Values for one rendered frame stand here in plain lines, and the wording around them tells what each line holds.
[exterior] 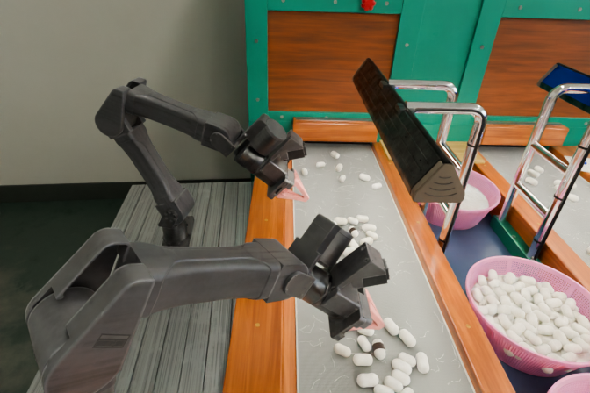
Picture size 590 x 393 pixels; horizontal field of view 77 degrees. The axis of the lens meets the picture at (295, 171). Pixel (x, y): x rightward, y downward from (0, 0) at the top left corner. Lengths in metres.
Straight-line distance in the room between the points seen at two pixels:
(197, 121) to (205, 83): 1.32
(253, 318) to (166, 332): 0.22
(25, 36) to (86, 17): 0.32
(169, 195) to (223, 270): 0.54
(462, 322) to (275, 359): 0.36
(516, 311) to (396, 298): 0.24
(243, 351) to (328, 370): 0.15
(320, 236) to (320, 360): 0.27
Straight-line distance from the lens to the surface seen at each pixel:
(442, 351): 0.81
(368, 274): 0.57
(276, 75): 1.30
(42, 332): 0.41
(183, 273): 0.40
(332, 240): 0.56
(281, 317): 0.76
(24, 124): 2.53
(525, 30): 1.49
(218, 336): 0.86
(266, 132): 0.77
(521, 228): 1.20
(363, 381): 0.71
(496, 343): 0.88
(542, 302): 0.99
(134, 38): 2.14
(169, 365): 0.84
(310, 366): 0.73
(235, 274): 0.45
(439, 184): 0.59
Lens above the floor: 1.37
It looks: 31 degrees down
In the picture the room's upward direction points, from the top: 2 degrees clockwise
